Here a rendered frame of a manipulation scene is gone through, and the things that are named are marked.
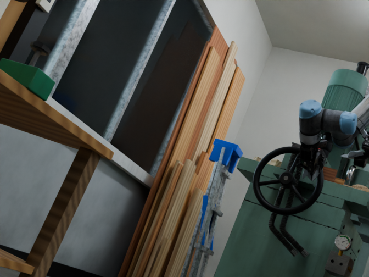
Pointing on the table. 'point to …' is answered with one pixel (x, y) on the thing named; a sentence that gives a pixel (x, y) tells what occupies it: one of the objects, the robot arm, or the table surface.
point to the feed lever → (359, 159)
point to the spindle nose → (327, 143)
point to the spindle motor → (344, 91)
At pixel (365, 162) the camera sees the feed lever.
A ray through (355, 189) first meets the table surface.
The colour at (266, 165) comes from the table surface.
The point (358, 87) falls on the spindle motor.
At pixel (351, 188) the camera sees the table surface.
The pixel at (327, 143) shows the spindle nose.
